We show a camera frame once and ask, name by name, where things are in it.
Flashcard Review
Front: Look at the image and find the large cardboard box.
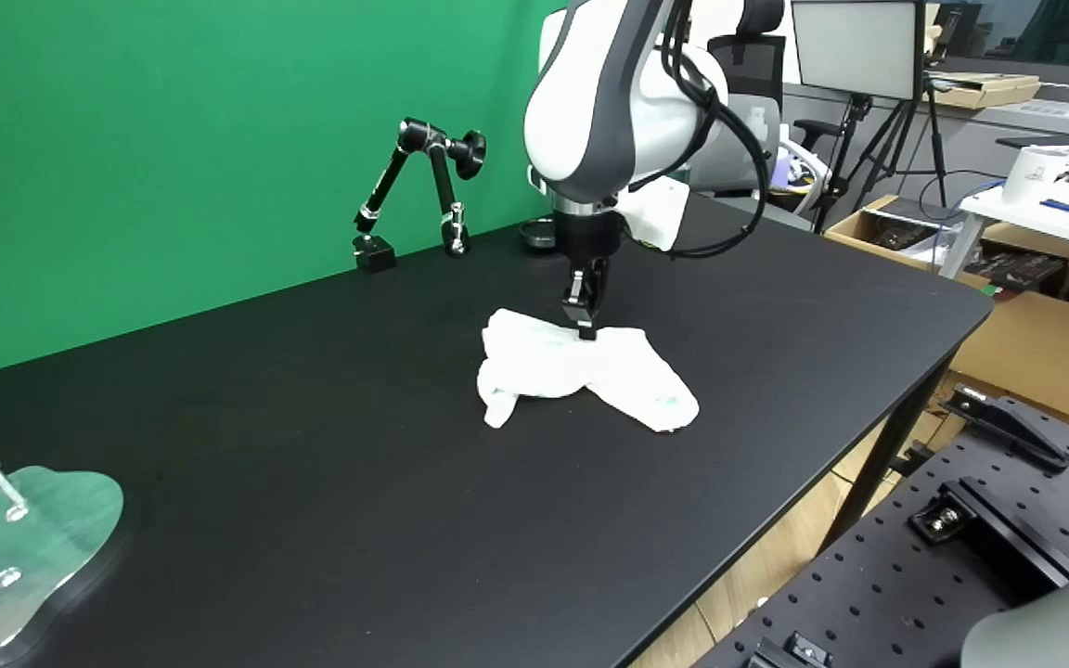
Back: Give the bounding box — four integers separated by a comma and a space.
948, 291, 1069, 422

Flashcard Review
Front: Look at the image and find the long black bracket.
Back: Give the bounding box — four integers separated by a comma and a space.
948, 384, 1069, 474

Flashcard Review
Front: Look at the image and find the grey monitor screen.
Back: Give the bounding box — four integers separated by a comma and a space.
790, 0, 936, 104

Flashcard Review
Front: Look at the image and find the black tripod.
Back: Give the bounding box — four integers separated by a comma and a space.
809, 67, 953, 239

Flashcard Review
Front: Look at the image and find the grey rounded object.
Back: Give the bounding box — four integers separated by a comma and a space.
956, 571, 1069, 668

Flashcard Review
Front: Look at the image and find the white side table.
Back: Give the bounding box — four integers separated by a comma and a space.
956, 182, 1069, 272

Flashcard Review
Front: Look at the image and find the small black mount block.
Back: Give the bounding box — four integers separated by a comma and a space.
783, 632, 834, 668

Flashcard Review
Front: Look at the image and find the black clamp with silver screws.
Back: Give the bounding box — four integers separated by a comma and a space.
906, 478, 1069, 594

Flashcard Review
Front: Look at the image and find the black perforated breadboard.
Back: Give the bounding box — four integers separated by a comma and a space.
693, 387, 1069, 668

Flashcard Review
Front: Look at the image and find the tan wooden board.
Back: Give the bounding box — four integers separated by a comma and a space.
928, 70, 1048, 117

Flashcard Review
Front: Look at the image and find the green backdrop curtain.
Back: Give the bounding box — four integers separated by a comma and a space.
0, 0, 574, 391

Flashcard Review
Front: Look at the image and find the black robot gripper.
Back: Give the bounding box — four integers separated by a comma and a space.
552, 196, 625, 345

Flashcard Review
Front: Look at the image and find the open wooden tray box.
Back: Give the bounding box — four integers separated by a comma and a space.
823, 191, 996, 292

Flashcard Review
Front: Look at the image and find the white cloth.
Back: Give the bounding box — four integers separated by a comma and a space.
472, 305, 706, 439

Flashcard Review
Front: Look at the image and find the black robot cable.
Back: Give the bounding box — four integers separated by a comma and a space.
659, 0, 776, 263

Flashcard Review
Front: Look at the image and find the black articulated stand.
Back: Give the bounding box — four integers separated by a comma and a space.
348, 117, 491, 275

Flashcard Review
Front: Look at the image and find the grey office chair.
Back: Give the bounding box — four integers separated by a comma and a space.
679, 0, 809, 208

